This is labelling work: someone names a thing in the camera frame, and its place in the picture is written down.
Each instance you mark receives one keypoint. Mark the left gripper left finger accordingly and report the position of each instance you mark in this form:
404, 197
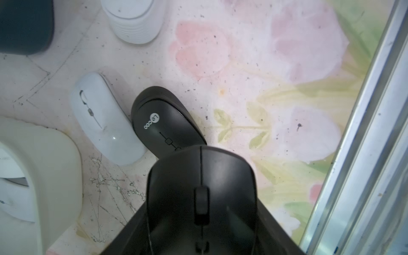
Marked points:
133, 239

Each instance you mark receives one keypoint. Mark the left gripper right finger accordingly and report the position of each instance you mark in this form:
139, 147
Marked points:
271, 239

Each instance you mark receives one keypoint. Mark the black mouse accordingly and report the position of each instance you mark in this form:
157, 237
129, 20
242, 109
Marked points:
202, 201
162, 122

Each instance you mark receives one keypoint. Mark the white slim mouse angled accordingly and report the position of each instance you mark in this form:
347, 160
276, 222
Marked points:
103, 121

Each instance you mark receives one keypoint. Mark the white oval mouse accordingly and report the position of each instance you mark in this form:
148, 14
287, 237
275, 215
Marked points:
135, 22

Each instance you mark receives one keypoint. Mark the white storage box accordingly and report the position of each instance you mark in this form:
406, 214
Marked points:
51, 164

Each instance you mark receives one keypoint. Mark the teal storage box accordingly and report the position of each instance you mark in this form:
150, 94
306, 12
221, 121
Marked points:
27, 27

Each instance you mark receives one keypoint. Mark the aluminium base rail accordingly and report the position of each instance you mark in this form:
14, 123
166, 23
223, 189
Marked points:
363, 205

